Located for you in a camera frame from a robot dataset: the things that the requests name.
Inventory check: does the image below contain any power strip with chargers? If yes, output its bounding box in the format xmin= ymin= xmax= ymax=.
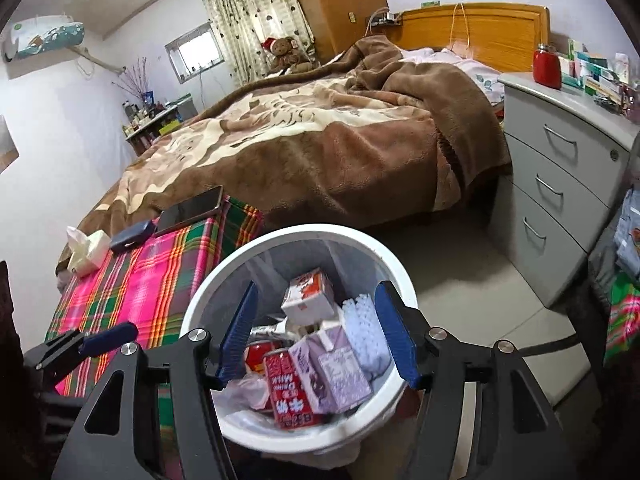
xmin=367 ymin=10 xmax=403 ymax=28

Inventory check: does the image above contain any wide white foam net sleeve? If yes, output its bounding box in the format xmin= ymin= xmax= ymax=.
xmin=341 ymin=296 xmax=393 ymax=381

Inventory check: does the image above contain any black phone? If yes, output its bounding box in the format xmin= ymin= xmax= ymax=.
xmin=154 ymin=185 xmax=224 ymax=237

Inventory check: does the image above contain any dark cloth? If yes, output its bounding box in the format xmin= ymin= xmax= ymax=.
xmin=0 ymin=260 xmax=26 ymax=361

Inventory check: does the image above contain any red drink can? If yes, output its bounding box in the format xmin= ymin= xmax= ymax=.
xmin=244 ymin=339 xmax=286 ymax=376
xmin=262 ymin=349 xmax=326 ymax=430

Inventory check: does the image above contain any red and white carton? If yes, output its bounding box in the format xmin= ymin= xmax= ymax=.
xmin=280 ymin=267 xmax=337 ymax=327

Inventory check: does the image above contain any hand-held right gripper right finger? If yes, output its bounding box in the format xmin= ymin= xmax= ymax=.
xmin=374 ymin=280 xmax=576 ymax=480

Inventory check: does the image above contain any black cable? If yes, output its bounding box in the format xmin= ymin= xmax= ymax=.
xmin=520 ymin=335 xmax=576 ymax=358

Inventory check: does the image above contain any grey cloth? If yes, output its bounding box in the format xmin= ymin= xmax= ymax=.
xmin=587 ymin=187 xmax=640 ymax=311

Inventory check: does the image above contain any plaid cloth bag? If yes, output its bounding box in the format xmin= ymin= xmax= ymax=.
xmin=602 ymin=272 xmax=640 ymax=366

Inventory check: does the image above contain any silver wall panel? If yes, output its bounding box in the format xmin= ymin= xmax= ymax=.
xmin=0 ymin=115 xmax=21 ymax=173

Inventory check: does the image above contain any brown teddy bear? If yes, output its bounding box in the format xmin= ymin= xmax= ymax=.
xmin=262 ymin=36 xmax=317 ymax=75

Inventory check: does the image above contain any white trash bin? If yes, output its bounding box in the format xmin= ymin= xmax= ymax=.
xmin=179 ymin=223 xmax=420 ymax=466

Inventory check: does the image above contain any dark blue glasses case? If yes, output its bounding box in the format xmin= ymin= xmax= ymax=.
xmin=109 ymin=219 xmax=153 ymax=255

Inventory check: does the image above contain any pink bed sheet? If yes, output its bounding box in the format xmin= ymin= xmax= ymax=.
xmin=400 ymin=47 xmax=503 ymax=111

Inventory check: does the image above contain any white wall pipe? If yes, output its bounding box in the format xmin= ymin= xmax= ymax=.
xmin=67 ymin=45 xmax=126 ymax=73

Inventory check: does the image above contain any grey drawer cabinet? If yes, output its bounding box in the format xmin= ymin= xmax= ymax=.
xmin=487 ymin=72 xmax=640 ymax=308

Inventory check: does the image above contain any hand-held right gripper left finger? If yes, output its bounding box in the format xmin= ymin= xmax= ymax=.
xmin=50 ymin=280 xmax=261 ymax=480

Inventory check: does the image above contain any tissue pack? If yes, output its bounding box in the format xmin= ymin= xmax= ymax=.
xmin=65 ymin=226 xmax=111 ymax=277

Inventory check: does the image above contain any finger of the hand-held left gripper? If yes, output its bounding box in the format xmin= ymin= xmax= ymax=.
xmin=22 ymin=322 xmax=139 ymax=386

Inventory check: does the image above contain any covered air conditioner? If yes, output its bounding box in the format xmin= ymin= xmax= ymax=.
xmin=2 ymin=16 xmax=85 ymax=63

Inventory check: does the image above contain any brown patterned blanket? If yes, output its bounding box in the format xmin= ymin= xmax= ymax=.
xmin=55 ymin=35 xmax=512 ymax=271

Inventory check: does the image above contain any wooden bed headboard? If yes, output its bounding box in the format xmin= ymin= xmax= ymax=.
xmin=400 ymin=2 xmax=551 ymax=73

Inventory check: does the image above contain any row of medicine boxes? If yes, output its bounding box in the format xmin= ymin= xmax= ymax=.
xmin=560 ymin=37 xmax=640 ymax=123

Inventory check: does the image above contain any wooden wardrobe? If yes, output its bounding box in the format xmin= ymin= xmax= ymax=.
xmin=282 ymin=0 xmax=390 ymax=63

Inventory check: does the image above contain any red jar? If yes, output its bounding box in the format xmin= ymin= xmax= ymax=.
xmin=532 ymin=44 xmax=563 ymax=90

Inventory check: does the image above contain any small window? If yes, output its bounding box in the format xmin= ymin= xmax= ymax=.
xmin=165 ymin=22 xmax=226 ymax=83

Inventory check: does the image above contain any blue vase with branches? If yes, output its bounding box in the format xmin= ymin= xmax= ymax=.
xmin=112 ymin=57 xmax=156 ymax=111

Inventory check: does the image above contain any patterned curtain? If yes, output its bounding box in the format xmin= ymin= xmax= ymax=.
xmin=196 ymin=0 xmax=316 ymax=86

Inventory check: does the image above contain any cluttered white shelf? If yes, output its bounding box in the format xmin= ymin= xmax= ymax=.
xmin=122 ymin=95 xmax=198 ymax=156

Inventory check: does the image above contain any purple drink carton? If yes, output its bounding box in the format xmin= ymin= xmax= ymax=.
xmin=288 ymin=321 xmax=373 ymax=415

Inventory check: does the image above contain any plaid tablecloth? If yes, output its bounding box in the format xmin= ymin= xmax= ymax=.
xmin=45 ymin=195 xmax=264 ymax=401

